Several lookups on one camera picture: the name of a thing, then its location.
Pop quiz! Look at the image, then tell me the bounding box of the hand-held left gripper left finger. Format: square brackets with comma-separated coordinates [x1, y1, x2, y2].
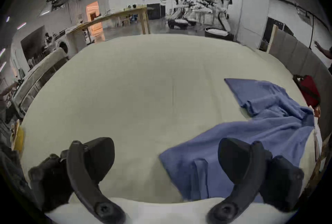
[29, 137, 126, 224]

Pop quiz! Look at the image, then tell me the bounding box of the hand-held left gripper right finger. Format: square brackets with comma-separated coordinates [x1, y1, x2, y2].
[207, 137, 305, 224]

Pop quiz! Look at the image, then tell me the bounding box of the blue shirt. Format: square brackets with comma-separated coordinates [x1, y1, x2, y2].
[159, 78, 316, 203]

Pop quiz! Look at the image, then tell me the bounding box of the red bag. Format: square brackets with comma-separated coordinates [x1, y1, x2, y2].
[293, 74, 321, 108]

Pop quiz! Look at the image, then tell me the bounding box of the bed with beige sheet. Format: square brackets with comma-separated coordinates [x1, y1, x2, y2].
[19, 34, 324, 208]

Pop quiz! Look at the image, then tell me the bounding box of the bed with white mattress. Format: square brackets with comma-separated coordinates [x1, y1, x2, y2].
[14, 48, 68, 116]

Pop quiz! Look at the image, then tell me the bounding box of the washing machine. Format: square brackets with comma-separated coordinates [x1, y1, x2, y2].
[55, 39, 70, 60]

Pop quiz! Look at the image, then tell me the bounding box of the long wooden table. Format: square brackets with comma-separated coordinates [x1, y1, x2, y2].
[65, 7, 151, 41]

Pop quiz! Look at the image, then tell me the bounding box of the white robot on wheeled base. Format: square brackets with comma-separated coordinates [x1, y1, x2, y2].
[205, 0, 234, 41]

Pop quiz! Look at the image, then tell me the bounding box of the white robot with black arms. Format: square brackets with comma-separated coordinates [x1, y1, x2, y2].
[166, 0, 216, 30]

